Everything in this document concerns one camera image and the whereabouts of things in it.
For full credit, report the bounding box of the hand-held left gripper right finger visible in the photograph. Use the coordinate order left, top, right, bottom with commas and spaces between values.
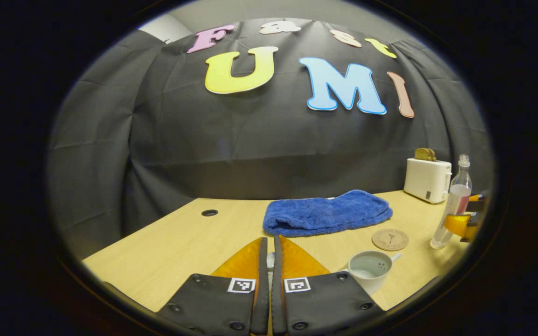
271, 235, 384, 336

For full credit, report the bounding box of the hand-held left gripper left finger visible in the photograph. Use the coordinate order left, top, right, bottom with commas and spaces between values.
157, 237, 269, 336

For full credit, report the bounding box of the clear plastic water bottle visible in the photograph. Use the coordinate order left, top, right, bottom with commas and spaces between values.
430, 154, 473, 249

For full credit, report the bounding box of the round wooden coaster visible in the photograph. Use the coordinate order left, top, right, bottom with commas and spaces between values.
372, 229, 410, 252

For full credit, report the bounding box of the white ceramic teacup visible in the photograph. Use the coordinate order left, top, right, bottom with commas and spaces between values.
341, 251, 402, 295

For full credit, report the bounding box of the white toaster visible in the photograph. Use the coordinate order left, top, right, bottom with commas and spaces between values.
403, 158, 453, 204

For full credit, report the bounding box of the blue towel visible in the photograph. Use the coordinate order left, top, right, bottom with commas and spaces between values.
263, 189, 393, 237

